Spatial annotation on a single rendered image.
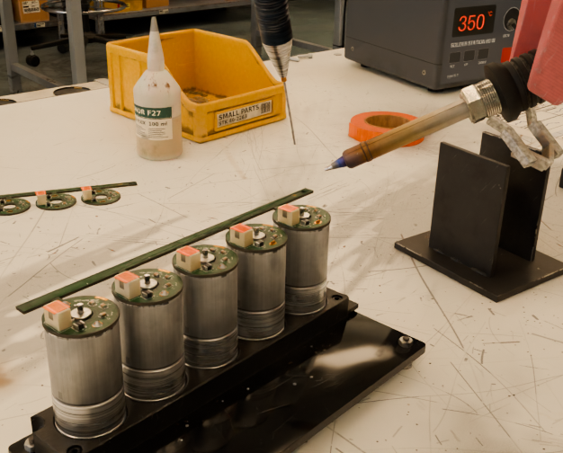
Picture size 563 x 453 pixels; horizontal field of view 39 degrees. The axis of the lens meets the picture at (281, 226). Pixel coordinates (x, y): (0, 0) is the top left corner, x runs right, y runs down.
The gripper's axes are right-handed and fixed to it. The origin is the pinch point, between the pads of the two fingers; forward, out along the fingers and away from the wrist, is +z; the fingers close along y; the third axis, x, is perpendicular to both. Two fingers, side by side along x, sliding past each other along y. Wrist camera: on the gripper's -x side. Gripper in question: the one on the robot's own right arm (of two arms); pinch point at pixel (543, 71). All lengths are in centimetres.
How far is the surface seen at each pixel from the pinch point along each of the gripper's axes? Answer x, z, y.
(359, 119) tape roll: 3.8, 10.9, -31.0
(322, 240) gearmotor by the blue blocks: -3.9, 10.4, 0.1
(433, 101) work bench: 11.9, 7.8, -40.9
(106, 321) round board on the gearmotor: -11.1, 13.5, 7.5
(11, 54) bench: -58, 106, -297
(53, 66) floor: -47, 123, -364
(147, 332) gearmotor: -9.6, 14.0, 6.3
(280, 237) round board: -5.9, 10.6, 1.3
